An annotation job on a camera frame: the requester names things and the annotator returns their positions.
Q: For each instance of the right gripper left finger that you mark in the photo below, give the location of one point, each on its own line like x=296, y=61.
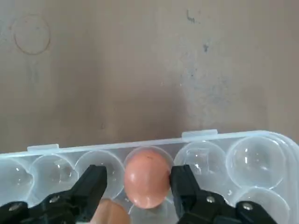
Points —
x=70, y=203

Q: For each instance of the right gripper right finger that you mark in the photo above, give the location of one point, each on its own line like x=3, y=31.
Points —
x=203, y=207

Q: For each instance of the brown egg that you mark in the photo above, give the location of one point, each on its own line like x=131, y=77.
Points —
x=146, y=177
x=111, y=212

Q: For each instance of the transparent twelve-slot egg tray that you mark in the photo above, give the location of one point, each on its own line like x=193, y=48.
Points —
x=257, y=158

